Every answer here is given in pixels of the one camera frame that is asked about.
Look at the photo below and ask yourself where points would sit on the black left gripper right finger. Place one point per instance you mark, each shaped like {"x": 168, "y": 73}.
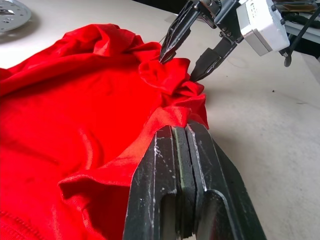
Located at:
{"x": 220, "y": 200}

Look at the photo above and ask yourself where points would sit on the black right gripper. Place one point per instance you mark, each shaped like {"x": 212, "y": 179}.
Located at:
{"x": 220, "y": 15}

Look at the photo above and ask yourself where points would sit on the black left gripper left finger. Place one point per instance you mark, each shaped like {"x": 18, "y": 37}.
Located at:
{"x": 150, "y": 190}

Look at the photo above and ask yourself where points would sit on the red t-shirt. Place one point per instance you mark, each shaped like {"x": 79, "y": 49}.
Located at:
{"x": 75, "y": 112}

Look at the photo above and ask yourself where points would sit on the round silver metal plate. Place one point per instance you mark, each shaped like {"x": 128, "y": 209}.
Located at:
{"x": 13, "y": 15}

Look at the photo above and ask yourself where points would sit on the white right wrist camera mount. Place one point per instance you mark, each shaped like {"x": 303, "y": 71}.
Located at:
{"x": 265, "y": 22}

